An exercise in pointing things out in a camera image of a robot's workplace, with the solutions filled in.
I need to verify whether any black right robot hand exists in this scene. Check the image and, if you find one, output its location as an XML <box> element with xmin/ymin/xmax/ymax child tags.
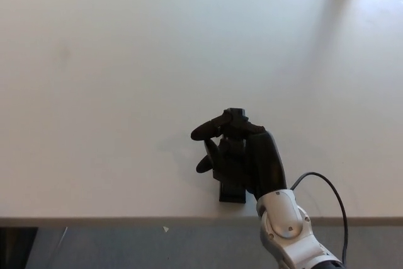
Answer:
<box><xmin>190</xmin><ymin>107</ymin><xmax>288</xmax><ymax>202</ymax></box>

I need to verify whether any black cabinet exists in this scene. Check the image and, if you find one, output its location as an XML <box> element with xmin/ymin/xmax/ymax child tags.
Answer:
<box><xmin>0</xmin><ymin>227</ymin><xmax>39</xmax><ymax>269</ymax></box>

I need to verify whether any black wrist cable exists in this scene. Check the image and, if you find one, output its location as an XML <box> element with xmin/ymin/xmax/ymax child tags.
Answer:
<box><xmin>290</xmin><ymin>171</ymin><xmax>350</xmax><ymax>265</ymax></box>

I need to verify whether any black desktop stapler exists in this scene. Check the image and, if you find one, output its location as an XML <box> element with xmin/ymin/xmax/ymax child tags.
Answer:
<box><xmin>218</xmin><ymin>136</ymin><xmax>247</xmax><ymax>204</ymax></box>

